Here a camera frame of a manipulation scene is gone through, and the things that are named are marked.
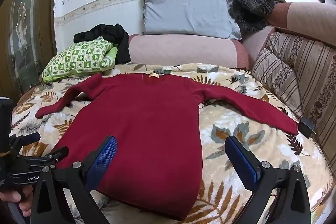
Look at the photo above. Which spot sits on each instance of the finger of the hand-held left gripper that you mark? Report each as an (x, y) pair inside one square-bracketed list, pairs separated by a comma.
[(30, 138), (59, 153)]

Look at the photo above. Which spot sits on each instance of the black garment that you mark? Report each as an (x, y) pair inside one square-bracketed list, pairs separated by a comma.
[(115, 34)]

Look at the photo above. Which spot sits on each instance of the pink quilted sofa bolster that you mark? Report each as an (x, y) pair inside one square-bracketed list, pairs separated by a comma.
[(181, 49)]

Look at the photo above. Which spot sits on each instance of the dark red sweater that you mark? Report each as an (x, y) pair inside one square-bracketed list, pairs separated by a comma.
[(149, 121)]

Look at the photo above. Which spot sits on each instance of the wooden door with glass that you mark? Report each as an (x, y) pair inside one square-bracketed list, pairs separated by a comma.
[(23, 30)]

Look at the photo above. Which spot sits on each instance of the striped floral backrest cushion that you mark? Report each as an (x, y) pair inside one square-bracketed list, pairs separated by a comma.
[(312, 61)]

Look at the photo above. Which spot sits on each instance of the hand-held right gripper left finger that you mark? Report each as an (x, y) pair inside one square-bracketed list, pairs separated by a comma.
[(103, 161)]

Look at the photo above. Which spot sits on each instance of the person's left hand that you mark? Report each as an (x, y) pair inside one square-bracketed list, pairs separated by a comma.
[(25, 200)]

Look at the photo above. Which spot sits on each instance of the black power adapter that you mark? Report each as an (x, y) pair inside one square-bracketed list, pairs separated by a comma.
[(306, 125)]

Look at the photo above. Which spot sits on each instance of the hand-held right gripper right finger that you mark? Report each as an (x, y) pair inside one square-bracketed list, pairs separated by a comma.
[(242, 161)]

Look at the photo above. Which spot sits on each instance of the leaf-printed beige blanket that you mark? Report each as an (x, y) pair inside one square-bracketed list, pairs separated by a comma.
[(236, 140)]

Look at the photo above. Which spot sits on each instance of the dark fur collar coat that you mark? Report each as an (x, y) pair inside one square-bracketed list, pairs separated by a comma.
[(249, 14)]

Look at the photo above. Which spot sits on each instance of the grey pillow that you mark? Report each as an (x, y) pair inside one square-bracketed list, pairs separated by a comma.
[(186, 13)]

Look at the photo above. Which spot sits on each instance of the green patterned pillow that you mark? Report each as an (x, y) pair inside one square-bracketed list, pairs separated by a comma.
[(81, 58)]

